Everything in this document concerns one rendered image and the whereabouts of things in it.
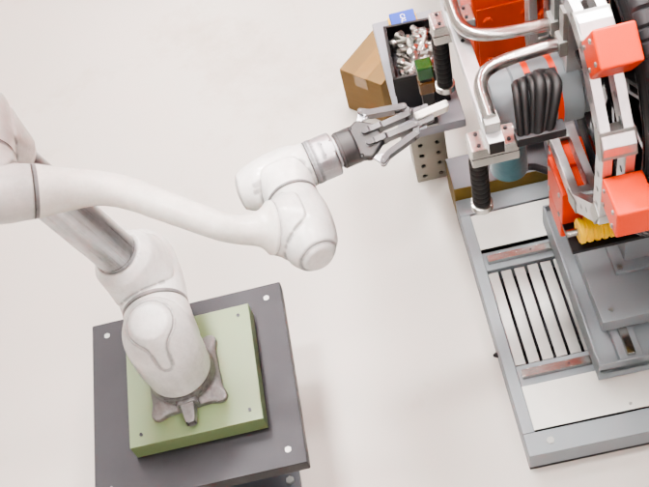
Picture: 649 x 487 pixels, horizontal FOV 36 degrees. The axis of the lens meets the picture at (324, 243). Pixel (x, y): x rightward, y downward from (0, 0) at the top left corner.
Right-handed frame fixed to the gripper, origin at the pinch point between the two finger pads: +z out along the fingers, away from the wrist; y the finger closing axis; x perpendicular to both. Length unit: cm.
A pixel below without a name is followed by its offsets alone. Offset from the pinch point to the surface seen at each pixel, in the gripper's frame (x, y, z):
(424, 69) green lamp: 33.7, 23.6, 9.9
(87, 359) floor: 95, 8, -103
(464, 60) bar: -7.9, 4.1, 8.6
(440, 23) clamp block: -0.1, 16.8, 9.8
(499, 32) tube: -10.4, 5.5, 16.5
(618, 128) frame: -17.7, -23.3, 24.8
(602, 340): 62, -49, 25
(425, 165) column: 99, 23, 11
